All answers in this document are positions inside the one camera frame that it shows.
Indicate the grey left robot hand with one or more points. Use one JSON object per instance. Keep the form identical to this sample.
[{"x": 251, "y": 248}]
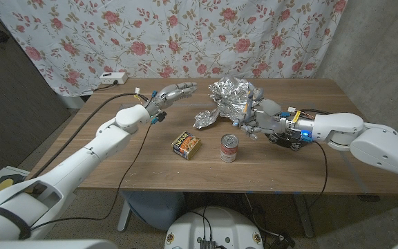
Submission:
[{"x": 168, "y": 97}]

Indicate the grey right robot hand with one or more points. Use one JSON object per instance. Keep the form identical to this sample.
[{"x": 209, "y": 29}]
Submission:
[{"x": 268, "y": 119}]

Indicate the large aluminum foil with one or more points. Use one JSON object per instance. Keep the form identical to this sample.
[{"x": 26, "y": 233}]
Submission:
[{"x": 230, "y": 95}]

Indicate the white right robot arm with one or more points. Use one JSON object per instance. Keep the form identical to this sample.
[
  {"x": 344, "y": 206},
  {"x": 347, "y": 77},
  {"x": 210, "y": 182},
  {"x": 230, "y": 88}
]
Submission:
[{"x": 358, "y": 135}]

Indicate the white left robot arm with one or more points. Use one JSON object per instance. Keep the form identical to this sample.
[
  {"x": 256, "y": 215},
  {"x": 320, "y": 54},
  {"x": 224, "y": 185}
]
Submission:
[{"x": 81, "y": 162}]

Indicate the small crumpled aluminum foil piece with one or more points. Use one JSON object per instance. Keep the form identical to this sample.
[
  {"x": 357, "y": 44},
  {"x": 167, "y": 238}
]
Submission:
[{"x": 204, "y": 119}]

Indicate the red white soup can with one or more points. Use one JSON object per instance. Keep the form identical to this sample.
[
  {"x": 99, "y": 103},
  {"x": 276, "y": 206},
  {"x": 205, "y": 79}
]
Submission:
[{"x": 229, "y": 148}]

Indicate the yellow blue Spam box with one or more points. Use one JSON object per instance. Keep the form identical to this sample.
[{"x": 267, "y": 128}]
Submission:
[{"x": 186, "y": 145}]

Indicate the small black torso box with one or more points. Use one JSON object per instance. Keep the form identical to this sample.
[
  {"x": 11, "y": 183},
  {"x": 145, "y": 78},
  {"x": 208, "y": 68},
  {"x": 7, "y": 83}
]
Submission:
[{"x": 207, "y": 243}]

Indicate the black tambourine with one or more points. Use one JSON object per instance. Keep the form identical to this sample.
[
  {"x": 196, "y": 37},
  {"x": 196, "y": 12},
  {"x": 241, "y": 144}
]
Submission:
[{"x": 285, "y": 141}]

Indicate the white power strip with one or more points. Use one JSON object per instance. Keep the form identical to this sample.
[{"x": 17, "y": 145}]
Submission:
[{"x": 113, "y": 77}]

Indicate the floral backdrop cloth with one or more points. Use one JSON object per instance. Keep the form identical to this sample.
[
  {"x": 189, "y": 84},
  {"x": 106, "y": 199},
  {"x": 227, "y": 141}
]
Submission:
[{"x": 116, "y": 38}]

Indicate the grey table leg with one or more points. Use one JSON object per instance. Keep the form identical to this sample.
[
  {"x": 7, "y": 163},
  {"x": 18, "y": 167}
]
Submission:
[{"x": 304, "y": 214}]

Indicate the grey stool under table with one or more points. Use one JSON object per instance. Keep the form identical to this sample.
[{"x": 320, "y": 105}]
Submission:
[{"x": 157, "y": 209}]

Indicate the white robot torso base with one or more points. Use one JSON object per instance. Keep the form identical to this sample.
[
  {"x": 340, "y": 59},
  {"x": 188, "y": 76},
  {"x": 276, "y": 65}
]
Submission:
[{"x": 216, "y": 224}]

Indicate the black power adapter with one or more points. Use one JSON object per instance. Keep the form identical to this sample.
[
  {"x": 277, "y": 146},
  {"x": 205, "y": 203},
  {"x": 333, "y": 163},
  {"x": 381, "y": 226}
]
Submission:
[{"x": 283, "y": 240}]

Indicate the white table leg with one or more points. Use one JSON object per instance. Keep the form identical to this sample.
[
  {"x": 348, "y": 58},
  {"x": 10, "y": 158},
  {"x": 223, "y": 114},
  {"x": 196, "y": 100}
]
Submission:
[{"x": 123, "y": 216}]

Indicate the dark wooden door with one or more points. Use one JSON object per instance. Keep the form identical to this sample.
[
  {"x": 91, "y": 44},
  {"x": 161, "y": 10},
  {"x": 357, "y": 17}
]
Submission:
[{"x": 12, "y": 103}]

